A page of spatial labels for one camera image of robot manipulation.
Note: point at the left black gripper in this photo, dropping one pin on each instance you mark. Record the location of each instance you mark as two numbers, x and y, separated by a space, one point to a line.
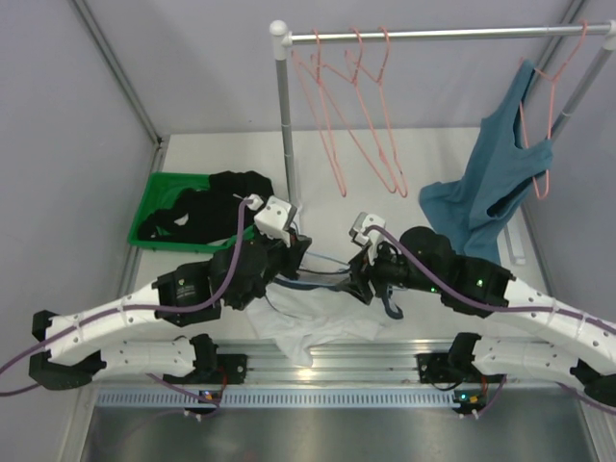
293 252

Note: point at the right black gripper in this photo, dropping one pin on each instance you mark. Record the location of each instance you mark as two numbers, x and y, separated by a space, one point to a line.
364 269

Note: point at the blue hanger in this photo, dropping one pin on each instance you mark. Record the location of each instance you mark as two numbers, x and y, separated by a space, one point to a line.
317 271

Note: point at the white navy-trimmed tank top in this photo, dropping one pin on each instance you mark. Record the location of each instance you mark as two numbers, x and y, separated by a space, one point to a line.
297 316

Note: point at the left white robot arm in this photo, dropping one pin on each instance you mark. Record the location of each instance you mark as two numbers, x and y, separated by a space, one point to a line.
158 329

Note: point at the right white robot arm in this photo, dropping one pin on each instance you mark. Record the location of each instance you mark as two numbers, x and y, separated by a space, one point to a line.
575 349

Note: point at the teal tank top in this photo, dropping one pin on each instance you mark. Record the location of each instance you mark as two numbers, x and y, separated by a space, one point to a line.
473 210

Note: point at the pink hanger holding teal top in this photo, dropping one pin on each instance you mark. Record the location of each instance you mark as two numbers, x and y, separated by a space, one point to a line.
541 182

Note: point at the black garment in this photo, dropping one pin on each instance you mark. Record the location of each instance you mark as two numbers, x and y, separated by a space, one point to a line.
216 207

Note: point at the green plastic bin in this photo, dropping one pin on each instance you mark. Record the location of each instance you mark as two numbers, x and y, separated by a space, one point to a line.
159 207

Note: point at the silver clothes rack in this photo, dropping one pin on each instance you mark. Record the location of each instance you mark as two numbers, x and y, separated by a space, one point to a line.
312 159

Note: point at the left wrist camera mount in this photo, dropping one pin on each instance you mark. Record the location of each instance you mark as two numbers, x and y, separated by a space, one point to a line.
273 217

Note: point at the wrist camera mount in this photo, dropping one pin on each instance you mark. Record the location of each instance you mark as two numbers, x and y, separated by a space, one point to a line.
273 217
364 233

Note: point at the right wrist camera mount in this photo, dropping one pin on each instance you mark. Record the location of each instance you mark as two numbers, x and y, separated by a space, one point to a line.
364 233

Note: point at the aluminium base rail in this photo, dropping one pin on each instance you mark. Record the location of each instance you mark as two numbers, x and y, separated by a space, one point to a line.
327 361

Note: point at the perforated cable tray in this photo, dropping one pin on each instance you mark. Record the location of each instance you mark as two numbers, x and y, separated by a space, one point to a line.
292 398

